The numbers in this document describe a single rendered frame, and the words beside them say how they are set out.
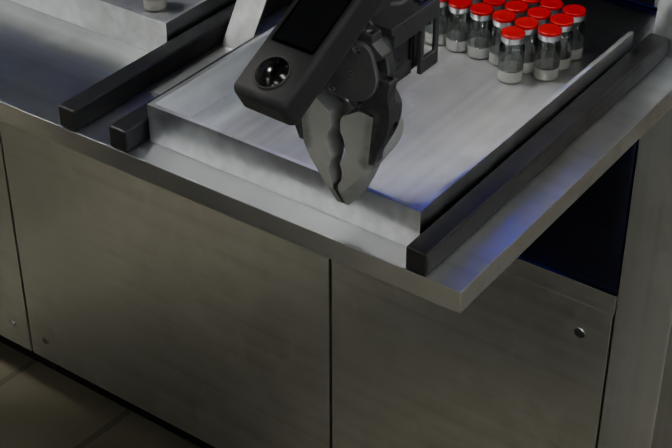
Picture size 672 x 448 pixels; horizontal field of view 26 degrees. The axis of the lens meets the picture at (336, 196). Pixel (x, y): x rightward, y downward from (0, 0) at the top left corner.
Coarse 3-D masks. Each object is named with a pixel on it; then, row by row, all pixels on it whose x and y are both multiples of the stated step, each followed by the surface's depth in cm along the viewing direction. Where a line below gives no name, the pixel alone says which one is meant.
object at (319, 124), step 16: (320, 96) 102; (336, 96) 104; (320, 112) 102; (336, 112) 102; (304, 128) 104; (320, 128) 103; (336, 128) 104; (320, 144) 104; (336, 144) 104; (320, 160) 104; (336, 160) 105; (336, 176) 105; (336, 192) 105
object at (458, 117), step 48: (240, 48) 124; (624, 48) 126; (192, 96) 120; (432, 96) 124; (480, 96) 124; (528, 96) 124; (576, 96) 121; (192, 144) 115; (240, 144) 112; (288, 144) 117; (432, 144) 117; (480, 144) 117; (288, 192) 111; (384, 192) 112; (432, 192) 112
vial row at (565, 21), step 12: (480, 0) 130; (492, 0) 129; (504, 0) 129; (516, 0) 129; (516, 12) 127; (528, 12) 127; (540, 12) 127; (540, 24) 126; (564, 24) 125; (564, 36) 126; (564, 48) 126; (564, 60) 127
